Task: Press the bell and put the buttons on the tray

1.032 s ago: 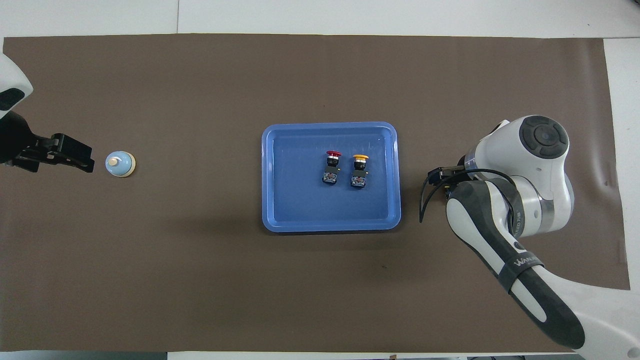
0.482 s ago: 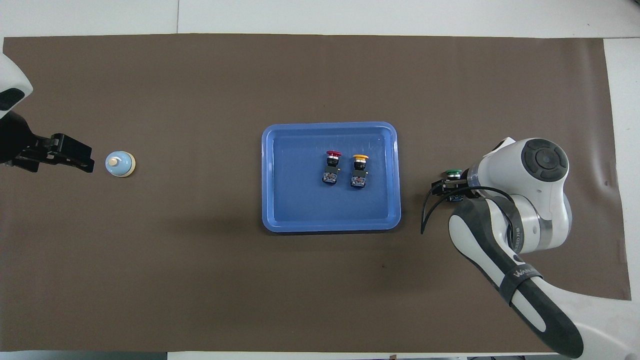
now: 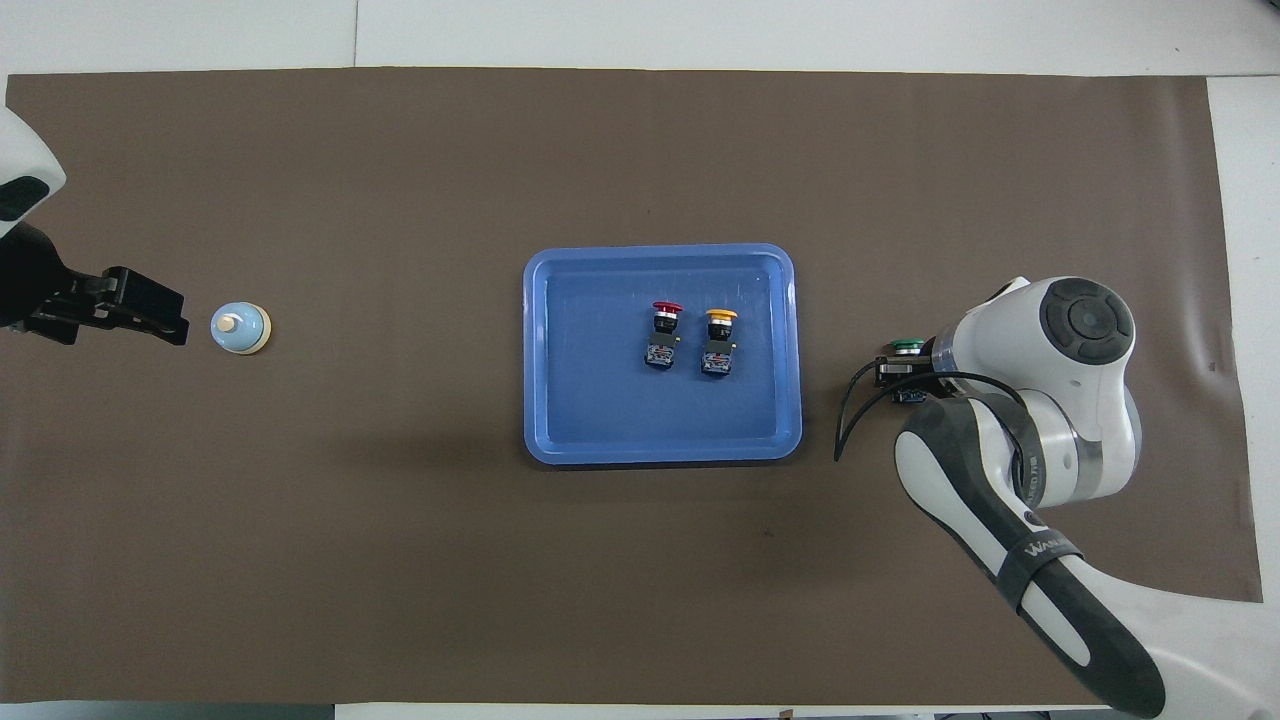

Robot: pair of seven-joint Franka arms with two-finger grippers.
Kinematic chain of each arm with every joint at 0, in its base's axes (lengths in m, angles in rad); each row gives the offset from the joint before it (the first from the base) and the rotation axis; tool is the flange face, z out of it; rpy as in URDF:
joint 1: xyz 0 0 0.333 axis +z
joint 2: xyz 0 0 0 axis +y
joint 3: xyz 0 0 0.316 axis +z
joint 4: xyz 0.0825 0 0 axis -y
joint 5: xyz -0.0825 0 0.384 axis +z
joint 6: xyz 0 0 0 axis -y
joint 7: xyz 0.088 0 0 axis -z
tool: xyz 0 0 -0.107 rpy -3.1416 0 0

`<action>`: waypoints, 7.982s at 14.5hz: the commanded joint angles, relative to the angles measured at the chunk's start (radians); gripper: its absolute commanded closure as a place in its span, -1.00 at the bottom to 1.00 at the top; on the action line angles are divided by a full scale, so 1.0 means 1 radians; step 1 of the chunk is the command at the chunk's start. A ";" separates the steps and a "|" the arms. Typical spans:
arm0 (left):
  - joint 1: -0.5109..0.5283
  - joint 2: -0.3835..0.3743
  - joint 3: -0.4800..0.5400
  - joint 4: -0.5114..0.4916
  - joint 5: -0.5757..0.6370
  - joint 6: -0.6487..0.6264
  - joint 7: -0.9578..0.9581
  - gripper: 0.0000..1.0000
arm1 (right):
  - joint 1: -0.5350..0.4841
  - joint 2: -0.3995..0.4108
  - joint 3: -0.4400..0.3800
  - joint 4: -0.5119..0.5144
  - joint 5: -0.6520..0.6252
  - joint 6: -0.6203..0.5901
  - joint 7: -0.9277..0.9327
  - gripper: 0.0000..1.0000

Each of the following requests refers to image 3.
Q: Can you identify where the green push button switch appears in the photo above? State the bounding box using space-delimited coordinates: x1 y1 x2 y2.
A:
886 339 931 406

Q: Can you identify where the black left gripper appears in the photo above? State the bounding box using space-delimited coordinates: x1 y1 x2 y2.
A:
0 222 191 347

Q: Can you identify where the blue plastic tray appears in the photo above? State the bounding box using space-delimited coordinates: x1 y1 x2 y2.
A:
523 243 803 466

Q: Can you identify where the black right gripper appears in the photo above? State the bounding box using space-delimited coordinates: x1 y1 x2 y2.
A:
875 355 947 398

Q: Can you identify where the red push button switch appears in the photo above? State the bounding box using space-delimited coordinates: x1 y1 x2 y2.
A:
643 300 685 371

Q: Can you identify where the light blue call bell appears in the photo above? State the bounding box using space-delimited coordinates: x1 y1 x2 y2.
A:
210 301 272 356

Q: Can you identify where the brown table mat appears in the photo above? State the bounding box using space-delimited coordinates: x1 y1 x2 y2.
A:
0 68 1263 706

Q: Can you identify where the yellow push button switch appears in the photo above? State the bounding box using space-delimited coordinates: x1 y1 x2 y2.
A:
701 309 739 377

